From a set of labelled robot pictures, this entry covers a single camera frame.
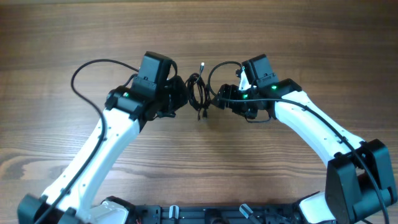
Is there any black cable bundle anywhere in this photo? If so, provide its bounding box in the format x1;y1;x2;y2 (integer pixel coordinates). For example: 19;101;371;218
185;62;212;121

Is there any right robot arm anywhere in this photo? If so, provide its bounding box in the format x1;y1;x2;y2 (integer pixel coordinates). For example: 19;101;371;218
213;54;397;223

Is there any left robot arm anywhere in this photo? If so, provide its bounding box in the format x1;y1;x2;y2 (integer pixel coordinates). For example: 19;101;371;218
17;52;188;223

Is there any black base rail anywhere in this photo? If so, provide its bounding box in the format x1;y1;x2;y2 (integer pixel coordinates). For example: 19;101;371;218
128;204;304;224

